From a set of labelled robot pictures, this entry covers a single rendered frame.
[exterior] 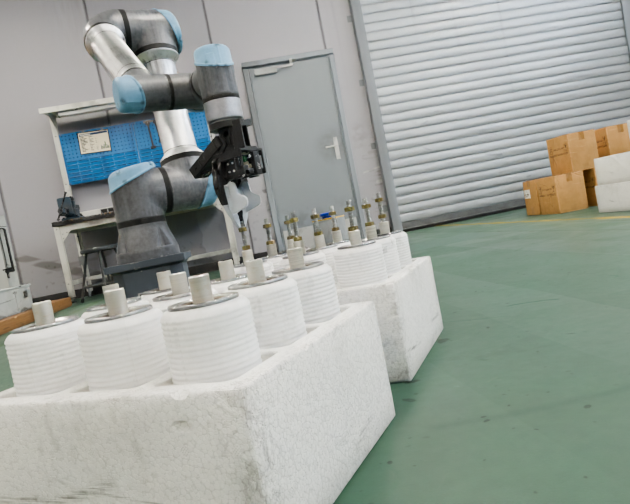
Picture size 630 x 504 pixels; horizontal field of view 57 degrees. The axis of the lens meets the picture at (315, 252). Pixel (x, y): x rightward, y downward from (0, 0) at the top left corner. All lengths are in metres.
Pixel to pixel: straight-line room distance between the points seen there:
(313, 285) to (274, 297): 0.12
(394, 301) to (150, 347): 0.51
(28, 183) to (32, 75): 1.11
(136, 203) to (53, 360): 0.75
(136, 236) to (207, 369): 0.87
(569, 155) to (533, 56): 2.52
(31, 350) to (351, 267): 0.58
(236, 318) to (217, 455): 0.13
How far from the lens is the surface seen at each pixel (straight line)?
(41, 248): 6.66
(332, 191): 6.40
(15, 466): 0.77
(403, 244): 1.32
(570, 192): 4.98
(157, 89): 1.27
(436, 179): 6.65
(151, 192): 1.45
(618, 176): 4.17
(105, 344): 0.66
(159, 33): 1.63
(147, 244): 1.42
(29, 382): 0.76
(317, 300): 0.79
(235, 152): 1.16
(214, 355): 0.59
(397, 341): 1.05
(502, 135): 6.98
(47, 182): 6.66
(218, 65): 1.21
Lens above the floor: 0.31
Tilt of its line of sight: 3 degrees down
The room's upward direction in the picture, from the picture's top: 11 degrees counter-clockwise
